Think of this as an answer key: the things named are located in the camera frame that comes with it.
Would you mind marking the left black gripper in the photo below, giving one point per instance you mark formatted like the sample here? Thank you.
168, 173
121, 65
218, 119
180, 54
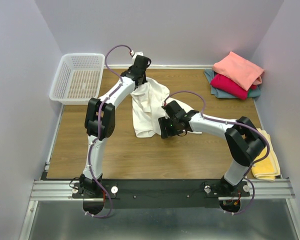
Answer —
144, 80

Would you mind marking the aluminium rail frame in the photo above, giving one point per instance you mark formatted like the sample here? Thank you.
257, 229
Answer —
268, 213

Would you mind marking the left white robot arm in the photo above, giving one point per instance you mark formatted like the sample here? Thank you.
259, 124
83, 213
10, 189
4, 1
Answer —
100, 122

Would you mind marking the folded pink t shirt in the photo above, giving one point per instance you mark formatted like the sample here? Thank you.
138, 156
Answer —
239, 70

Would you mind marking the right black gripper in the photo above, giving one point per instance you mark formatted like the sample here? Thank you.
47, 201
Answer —
163, 122

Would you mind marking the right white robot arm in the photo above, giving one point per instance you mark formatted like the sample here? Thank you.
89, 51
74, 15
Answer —
246, 144

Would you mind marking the folded red t shirt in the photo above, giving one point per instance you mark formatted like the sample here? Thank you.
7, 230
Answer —
225, 84

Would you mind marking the folded blue t shirt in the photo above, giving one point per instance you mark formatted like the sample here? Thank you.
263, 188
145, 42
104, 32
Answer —
210, 74

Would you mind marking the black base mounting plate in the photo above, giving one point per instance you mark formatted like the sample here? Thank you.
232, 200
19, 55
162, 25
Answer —
158, 193

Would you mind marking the white plastic basket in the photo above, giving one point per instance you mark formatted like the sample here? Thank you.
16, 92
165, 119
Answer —
78, 78

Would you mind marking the folded green t shirt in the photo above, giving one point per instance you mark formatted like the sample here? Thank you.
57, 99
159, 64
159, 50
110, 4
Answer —
250, 93

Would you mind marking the yellow folded towel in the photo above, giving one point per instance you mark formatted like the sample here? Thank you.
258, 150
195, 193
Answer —
267, 169

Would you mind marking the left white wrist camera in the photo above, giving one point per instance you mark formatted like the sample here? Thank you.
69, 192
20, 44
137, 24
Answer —
134, 54

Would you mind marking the white floral t shirt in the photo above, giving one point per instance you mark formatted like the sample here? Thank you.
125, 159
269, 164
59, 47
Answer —
147, 101

